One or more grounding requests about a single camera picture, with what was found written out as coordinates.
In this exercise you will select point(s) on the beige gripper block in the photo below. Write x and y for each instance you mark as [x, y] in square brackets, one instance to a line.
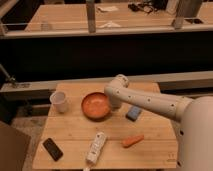
[115, 104]

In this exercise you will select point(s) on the orange ceramic bowl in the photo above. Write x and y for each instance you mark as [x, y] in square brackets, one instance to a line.
[95, 106]

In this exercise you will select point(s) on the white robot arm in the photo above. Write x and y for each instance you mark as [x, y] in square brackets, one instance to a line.
[195, 116]

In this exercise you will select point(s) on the blue sponge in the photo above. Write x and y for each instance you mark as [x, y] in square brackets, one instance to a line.
[133, 113]

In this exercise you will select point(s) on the orange carrot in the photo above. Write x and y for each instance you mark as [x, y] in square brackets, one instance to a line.
[128, 142]

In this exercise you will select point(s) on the white plastic cup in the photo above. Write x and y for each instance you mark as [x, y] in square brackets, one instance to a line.
[59, 100]

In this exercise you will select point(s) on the black smartphone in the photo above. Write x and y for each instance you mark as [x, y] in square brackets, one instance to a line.
[53, 150]

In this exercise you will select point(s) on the white crumpled paper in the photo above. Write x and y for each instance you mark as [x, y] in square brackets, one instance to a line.
[110, 24]

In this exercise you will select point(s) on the white paper sheet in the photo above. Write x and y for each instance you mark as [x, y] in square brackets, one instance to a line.
[107, 9]

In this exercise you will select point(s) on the clear plastic bottle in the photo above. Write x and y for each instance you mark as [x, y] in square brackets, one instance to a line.
[45, 25]

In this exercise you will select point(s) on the brown cardboard box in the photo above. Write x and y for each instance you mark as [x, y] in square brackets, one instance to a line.
[13, 148]

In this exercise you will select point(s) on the black phone on back table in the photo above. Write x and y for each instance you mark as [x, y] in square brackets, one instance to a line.
[194, 21]

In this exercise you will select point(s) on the grey metal post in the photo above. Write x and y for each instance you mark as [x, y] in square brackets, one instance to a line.
[90, 8]
[187, 9]

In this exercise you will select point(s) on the metal clamp bracket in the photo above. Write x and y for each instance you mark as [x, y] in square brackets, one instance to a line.
[12, 80]

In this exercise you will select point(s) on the grey metal post right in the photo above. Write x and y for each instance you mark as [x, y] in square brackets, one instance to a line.
[187, 9]

